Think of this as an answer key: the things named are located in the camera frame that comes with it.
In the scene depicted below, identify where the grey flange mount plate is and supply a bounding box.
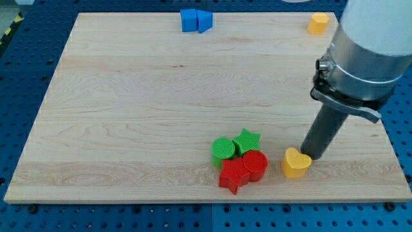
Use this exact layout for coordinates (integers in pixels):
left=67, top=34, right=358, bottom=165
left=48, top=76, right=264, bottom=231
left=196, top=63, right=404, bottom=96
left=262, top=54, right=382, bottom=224
left=310, top=75, right=386, bottom=123

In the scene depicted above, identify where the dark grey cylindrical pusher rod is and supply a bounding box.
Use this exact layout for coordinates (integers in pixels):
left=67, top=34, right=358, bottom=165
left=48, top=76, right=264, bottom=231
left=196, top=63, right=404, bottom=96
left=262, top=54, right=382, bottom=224
left=300, top=104, right=348, bottom=160

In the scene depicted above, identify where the yellow heart block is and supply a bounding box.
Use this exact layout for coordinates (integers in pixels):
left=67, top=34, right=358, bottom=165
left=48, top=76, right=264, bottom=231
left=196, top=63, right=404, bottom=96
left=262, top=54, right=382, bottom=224
left=281, top=148, right=312, bottom=179

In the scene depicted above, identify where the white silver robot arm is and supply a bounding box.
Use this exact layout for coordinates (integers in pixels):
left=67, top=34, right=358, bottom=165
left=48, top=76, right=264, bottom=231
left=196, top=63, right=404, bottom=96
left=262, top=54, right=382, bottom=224
left=300, top=0, right=411, bottom=160

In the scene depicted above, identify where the red circle block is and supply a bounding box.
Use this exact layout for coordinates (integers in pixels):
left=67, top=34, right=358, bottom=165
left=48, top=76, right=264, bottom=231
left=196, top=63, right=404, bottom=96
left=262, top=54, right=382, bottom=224
left=243, top=150, right=268, bottom=182

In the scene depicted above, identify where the green circle block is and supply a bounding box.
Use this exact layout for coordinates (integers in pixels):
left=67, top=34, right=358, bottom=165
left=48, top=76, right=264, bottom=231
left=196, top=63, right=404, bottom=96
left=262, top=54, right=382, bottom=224
left=211, top=137, right=236, bottom=168

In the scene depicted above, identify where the green star block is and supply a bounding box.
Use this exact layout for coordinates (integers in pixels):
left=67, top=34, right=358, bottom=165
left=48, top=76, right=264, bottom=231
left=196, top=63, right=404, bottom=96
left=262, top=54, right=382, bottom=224
left=232, top=128, right=261, bottom=157

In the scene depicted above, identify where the yellow hexagon block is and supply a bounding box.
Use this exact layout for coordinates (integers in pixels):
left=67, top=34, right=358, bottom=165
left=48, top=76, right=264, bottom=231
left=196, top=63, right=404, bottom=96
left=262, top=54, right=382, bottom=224
left=307, top=12, right=330, bottom=35

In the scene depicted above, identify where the red star block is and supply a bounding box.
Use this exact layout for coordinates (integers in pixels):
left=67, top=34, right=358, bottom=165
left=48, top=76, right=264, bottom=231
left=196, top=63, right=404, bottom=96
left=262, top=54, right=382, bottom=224
left=218, top=158, right=250, bottom=195

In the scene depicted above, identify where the blue triangle block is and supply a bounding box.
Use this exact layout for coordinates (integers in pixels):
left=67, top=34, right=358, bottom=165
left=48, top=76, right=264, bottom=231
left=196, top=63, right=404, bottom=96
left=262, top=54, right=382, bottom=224
left=196, top=10, right=213, bottom=34

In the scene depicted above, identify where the blue cube block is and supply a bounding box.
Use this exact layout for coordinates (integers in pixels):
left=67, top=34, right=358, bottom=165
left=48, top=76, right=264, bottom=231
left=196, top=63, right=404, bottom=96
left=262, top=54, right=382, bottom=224
left=180, top=9, right=198, bottom=32

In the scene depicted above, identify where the light wooden board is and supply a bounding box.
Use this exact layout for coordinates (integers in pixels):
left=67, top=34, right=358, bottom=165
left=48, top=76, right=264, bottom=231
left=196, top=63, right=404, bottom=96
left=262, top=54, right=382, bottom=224
left=5, top=12, right=411, bottom=204

